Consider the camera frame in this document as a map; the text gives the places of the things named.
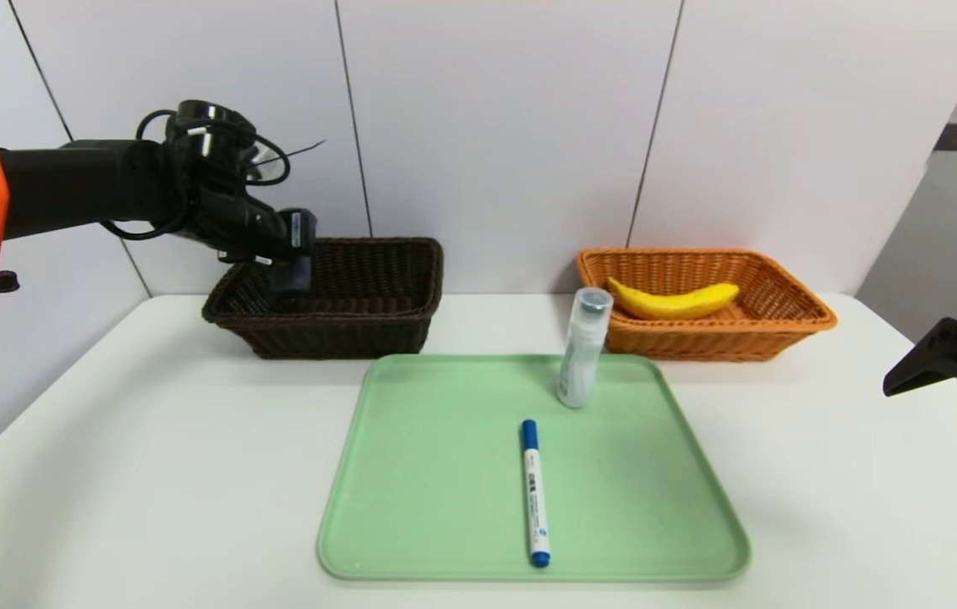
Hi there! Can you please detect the translucent white plastic bottle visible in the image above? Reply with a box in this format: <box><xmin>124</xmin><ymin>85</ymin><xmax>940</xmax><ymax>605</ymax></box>
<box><xmin>557</xmin><ymin>288</ymin><xmax>615</xmax><ymax>409</ymax></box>

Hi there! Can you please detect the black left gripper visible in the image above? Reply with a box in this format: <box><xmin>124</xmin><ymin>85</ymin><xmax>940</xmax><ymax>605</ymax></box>
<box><xmin>245</xmin><ymin>208</ymin><xmax>317</xmax><ymax>292</ymax></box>

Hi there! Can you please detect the dark grey cloth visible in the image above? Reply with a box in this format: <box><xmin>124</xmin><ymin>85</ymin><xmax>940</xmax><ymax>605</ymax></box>
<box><xmin>271</xmin><ymin>258</ymin><xmax>304</xmax><ymax>294</ymax></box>

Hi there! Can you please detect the dark brown wicker basket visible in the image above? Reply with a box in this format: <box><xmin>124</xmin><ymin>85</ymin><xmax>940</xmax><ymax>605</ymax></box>
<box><xmin>202</xmin><ymin>238</ymin><xmax>445</xmax><ymax>360</ymax></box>

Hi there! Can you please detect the light green plastic tray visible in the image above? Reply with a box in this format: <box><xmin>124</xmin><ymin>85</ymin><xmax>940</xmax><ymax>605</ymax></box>
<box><xmin>318</xmin><ymin>354</ymin><xmax>752</xmax><ymax>581</ymax></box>

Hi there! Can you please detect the black left wrist camera cable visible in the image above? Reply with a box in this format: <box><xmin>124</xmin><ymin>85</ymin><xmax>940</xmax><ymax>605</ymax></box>
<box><xmin>98</xmin><ymin>108</ymin><xmax>292</xmax><ymax>242</ymax></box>

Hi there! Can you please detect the orange wicker basket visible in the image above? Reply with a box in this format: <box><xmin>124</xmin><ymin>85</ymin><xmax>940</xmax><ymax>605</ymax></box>
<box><xmin>576</xmin><ymin>248</ymin><xmax>838</xmax><ymax>363</ymax></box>

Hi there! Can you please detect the yellow banana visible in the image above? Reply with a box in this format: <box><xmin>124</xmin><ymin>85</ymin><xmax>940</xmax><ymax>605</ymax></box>
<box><xmin>605</xmin><ymin>277</ymin><xmax>740</xmax><ymax>321</ymax></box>

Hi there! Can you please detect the blue and white marker pen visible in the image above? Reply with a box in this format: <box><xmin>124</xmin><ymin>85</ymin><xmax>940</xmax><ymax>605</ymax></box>
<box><xmin>521</xmin><ymin>419</ymin><xmax>552</xmax><ymax>568</ymax></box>

